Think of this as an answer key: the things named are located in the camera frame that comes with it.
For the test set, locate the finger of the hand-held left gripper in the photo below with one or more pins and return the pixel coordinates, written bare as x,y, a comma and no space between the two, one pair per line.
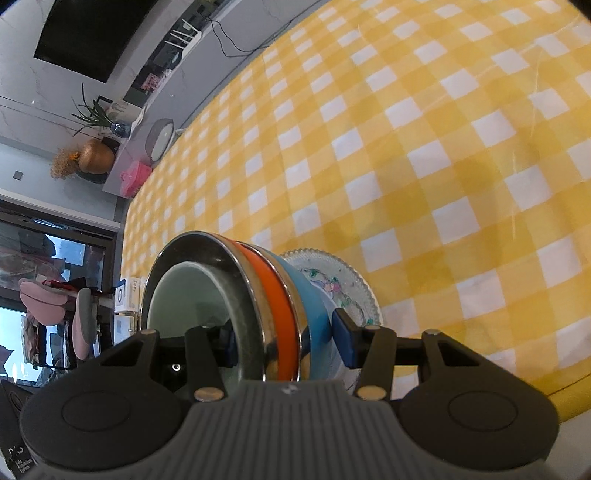
175,360

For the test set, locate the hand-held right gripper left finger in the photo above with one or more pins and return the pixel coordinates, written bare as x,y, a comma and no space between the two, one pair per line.
228,341

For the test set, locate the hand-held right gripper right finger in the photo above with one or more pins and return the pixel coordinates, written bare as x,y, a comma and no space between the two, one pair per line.
344,337

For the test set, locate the blue steel bowl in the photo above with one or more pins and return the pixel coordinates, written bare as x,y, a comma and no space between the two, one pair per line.
314,314

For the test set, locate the clear glass plate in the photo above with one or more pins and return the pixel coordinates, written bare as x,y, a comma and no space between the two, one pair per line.
369,295

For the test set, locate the orange steel bowl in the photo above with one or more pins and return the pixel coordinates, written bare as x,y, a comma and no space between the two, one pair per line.
281,323

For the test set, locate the green ceramic bowl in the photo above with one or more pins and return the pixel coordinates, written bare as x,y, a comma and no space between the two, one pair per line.
194,295

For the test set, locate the white fruit print plate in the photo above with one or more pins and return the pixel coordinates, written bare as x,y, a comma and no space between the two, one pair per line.
323,277

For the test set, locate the white and blue box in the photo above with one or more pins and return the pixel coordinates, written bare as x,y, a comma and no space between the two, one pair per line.
129,293

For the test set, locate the pink and grey chair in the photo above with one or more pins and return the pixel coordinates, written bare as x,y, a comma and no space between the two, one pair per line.
46,300

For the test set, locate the glass sliding door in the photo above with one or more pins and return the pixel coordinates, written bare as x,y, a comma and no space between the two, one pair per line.
55,258

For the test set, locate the pink case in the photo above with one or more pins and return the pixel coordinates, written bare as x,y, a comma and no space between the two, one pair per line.
135,177

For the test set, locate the yellow checked tablecloth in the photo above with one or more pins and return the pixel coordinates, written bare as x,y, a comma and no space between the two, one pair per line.
415,161

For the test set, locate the grey stool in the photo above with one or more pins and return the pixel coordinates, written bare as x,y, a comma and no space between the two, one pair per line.
159,138

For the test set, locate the golden vase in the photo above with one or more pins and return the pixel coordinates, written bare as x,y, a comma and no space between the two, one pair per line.
97,158

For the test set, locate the dried flowers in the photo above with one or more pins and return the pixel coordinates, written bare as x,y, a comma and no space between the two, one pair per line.
62,164

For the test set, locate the green plant in blue vase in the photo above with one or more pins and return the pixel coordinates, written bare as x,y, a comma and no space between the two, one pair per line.
117,129

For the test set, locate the white printed container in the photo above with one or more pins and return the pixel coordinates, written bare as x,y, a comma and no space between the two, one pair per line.
124,110

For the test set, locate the marble television console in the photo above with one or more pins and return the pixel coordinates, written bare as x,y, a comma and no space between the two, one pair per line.
198,83

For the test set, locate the pink photo card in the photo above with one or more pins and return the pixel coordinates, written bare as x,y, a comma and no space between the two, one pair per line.
150,82

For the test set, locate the white router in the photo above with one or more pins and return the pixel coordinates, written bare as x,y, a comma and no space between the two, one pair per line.
184,37

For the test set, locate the black television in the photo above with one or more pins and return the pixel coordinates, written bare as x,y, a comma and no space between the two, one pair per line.
106,32

